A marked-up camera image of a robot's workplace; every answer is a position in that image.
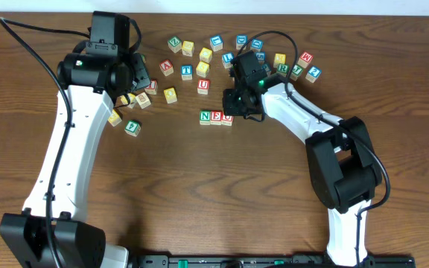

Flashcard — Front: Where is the red u block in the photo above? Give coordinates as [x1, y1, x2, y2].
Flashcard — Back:
[221, 115, 234, 126]
[197, 79, 210, 95]

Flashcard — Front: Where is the red E block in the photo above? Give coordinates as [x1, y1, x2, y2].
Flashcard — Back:
[210, 110, 223, 125]

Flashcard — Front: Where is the green N block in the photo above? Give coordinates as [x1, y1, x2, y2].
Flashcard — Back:
[200, 110, 211, 125]

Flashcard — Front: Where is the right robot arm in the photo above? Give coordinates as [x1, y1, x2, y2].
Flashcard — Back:
[223, 51, 382, 267]

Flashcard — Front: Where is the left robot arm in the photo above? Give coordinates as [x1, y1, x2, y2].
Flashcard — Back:
[0, 11, 150, 267]

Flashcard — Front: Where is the red I block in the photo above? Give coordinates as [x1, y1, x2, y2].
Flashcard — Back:
[144, 80, 158, 95]

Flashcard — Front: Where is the yellow block beside V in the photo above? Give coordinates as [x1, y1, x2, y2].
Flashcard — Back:
[121, 93, 137, 109]

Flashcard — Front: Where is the plain wooden picture block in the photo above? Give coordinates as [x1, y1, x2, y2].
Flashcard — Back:
[136, 92, 151, 109]

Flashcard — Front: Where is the red A block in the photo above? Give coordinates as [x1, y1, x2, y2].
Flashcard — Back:
[159, 60, 174, 77]

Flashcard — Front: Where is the yellow O block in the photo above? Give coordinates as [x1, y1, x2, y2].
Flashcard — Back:
[163, 87, 177, 103]

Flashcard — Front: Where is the blue P block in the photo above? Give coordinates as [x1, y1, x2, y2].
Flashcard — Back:
[262, 63, 271, 76]

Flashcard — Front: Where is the blue L block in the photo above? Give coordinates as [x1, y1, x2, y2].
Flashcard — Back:
[222, 52, 234, 68]

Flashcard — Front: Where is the blue T block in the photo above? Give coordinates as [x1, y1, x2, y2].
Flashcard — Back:
[181, 65, 193, 80]

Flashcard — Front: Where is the yellow block far left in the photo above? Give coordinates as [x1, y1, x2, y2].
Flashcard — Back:
[107, 109, 122, 127]

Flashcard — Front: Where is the yellow S block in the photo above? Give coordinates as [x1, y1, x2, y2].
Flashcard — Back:
[196, 61, 210, 77]

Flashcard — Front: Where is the green Z block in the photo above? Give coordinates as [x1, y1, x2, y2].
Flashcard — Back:
[168, 36, 182, 54]

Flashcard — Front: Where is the green 4 block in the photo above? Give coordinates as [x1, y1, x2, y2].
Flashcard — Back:
[124, 121, 141, 137]

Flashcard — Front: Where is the blue 5 block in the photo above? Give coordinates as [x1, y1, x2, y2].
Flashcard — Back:
[255, 51, 266, 63]

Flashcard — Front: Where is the yellow block top row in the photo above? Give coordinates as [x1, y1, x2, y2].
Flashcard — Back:
[182, 40, 194, 57]

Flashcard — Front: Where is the yellow C block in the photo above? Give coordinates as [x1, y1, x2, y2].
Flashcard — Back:
[200, 48, 213, 63]

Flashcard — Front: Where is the green R block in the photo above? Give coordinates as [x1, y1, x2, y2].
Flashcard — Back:
[276, 63, 290, 77]

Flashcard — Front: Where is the yellow K block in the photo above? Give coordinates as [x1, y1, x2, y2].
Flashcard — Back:
[273, 53, 286, 68]

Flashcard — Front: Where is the blue D block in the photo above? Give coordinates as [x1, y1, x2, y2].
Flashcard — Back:
[235, 35, 248, 51]

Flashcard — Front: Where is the blue block top row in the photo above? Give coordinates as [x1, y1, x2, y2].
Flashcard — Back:
[209, 35, 223, 51]

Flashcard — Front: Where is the green J block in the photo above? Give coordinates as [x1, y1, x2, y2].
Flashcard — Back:
[290, 64, 304, 81]

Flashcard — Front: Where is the red M block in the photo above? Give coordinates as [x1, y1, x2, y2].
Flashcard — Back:
[297, 51, 314, 68]

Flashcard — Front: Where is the blue 2 block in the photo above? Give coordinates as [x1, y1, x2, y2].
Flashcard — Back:
[305, 66, 322, 83]

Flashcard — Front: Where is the right black cable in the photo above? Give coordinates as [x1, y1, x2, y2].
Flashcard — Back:
[236, 30, 392, 267]

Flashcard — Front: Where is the black cable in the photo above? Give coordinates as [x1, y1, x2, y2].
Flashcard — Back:
[0, 16, 143, 268]
[236, 30, 392, 267]

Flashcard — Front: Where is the left black cable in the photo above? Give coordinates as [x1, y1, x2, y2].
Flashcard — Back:
[0, 16, 143, 268]

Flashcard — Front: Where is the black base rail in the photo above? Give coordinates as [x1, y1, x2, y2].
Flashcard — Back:
[127, 252, 416, 268]

